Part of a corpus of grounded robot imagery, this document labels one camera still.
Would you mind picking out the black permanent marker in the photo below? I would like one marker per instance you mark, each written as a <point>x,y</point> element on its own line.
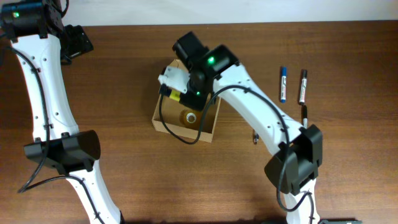
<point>305,116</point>

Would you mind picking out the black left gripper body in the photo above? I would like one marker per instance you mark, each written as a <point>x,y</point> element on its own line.
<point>79,42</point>

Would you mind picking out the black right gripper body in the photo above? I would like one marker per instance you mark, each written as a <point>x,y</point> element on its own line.
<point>191,101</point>

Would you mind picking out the black whiteboard marker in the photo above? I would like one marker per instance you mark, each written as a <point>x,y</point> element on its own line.
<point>303,87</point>

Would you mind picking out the brown cardboard box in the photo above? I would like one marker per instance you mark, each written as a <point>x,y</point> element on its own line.
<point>166,119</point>

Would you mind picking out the black ballpoint pen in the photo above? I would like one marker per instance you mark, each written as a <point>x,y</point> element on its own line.
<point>255,137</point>

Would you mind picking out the yellow tape roll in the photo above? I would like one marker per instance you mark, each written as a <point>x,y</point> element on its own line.
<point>190,118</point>

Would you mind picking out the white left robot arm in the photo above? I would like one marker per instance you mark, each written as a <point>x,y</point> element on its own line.
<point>43,44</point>

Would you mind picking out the yellow highlighter blue cap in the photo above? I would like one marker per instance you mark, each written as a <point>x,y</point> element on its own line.
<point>170,93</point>

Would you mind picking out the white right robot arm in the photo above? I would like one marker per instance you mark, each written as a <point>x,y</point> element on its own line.
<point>296,150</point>

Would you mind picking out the blue whiteboard marker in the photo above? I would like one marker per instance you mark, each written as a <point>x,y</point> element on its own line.
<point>283,84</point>

